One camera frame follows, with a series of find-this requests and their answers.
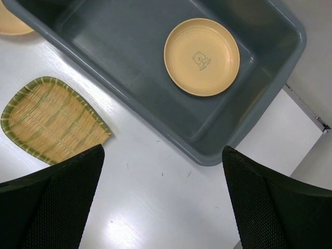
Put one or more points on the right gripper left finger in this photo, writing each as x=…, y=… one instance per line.
x=49, y=208

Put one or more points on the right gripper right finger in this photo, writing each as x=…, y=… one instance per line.
x=273, y=210

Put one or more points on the woven bamboo tray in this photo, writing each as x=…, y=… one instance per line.
x=52, y=122

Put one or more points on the yellow round plate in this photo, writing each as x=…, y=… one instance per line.
x=201, y=57
x=10, y=24

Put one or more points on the grey plastic bin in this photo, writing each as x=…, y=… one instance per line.
x=121, y=43

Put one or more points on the aluminium table rail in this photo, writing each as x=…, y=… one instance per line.
x=312, y=116

